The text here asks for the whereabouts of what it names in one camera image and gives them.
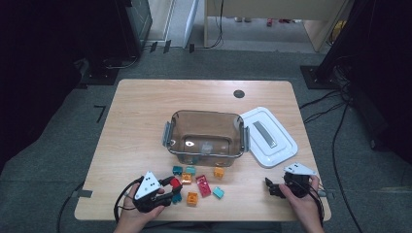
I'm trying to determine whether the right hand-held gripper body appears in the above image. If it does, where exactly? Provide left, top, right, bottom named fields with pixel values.
left=283, top=162, right=318, bottom=199

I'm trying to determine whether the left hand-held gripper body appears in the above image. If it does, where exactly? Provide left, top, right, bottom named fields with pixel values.
left=133, top=170, right=173, bottom=214

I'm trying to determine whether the long red toy block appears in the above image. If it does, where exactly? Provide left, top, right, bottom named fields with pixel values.
left=195, top=174, right=212, bottom=198

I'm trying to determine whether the white box lid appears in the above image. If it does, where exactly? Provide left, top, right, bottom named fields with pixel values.
left=240, top=106, right=299, bottom=169

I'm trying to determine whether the clear brown storage box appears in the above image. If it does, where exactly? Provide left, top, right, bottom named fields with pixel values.
left=161, top=110, right=251, bottom=168

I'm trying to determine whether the person's right hand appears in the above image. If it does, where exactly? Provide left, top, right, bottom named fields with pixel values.
left=279, top=176, right=325, bottom=227

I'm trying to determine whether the person's left hand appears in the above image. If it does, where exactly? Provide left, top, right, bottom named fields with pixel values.
left=116, top=190, right=166, bottom=227

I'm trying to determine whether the person's dark clothing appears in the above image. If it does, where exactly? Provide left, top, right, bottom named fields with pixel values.
left=142, top=220, right=283, bottom=233

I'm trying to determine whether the black stand with base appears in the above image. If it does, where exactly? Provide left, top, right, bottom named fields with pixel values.
left=299, top=0, right=361, bottom=90

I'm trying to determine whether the black stand base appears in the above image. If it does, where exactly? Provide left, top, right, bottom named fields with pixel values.
left=81, top=57, right=140, bottom=85

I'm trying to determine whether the dark curtain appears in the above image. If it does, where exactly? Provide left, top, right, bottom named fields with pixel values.
left=0, top=0, right=130, bottom=169
left=324, top=0, right=412, bottom=166

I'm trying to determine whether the yellow object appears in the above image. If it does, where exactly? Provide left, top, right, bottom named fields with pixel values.
left=329, top=19, right=348, bottom=45

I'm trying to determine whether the dark equipment cabinet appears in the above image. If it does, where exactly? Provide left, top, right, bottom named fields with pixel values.
left=124, top=0, right=154, bottom=59

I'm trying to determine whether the white upright panel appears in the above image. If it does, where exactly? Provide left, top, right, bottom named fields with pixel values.
left=182, top=0, right=200, bottom=49

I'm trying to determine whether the light wooden desk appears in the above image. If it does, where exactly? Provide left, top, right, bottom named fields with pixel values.
left=203, top=0, right=353, bottom=52

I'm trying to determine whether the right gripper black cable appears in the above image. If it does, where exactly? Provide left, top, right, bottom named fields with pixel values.
left=307, top=183, right=326, bottom=227

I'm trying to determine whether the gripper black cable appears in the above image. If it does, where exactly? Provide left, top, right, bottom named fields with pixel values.
left=57, top=176, right=145, bottom=233
left=307, top=183, right=326, bottom=227

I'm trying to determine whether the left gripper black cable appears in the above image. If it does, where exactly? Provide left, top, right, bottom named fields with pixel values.
left=57, top=176, right=145, bottom=233

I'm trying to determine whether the long black floor cable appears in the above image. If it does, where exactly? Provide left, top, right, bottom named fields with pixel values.
left=331, top=103, right=363, bottom=233

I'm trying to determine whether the black hanging cable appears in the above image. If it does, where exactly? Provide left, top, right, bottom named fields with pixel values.
left=207, top=0, right=225, bottom=50

